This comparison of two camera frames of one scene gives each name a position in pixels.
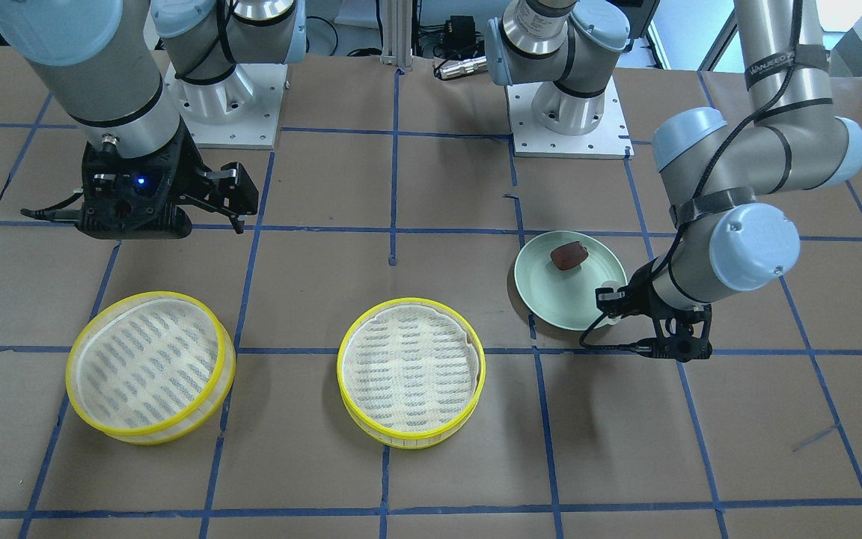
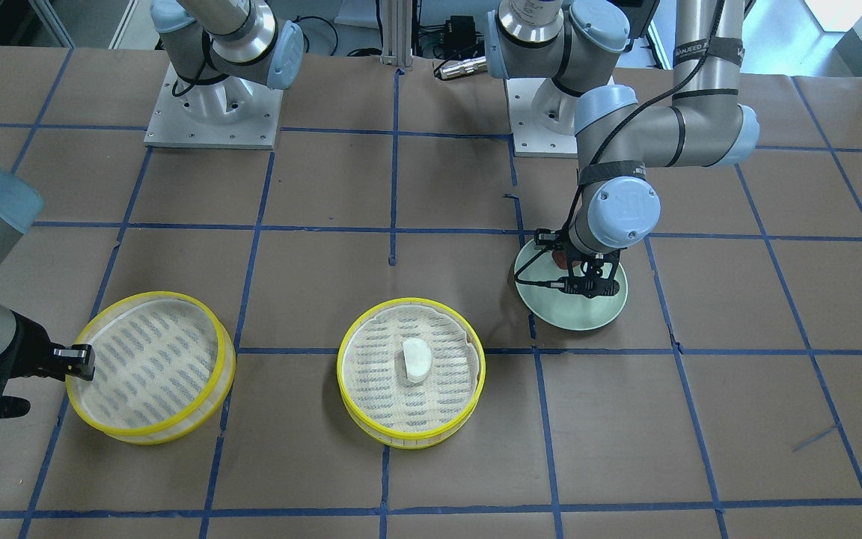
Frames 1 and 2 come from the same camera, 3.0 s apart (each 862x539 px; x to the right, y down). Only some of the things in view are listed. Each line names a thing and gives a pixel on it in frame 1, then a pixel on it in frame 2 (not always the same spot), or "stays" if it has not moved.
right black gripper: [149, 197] to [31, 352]
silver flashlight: [466, 66] stays
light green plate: [566, 299] stays
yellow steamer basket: [151, 368] stays
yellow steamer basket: [411, 373] stays
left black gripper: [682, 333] to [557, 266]
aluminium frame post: [397, 20] stays
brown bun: [569, 255] stays
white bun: [613, 320] to [417, 358]
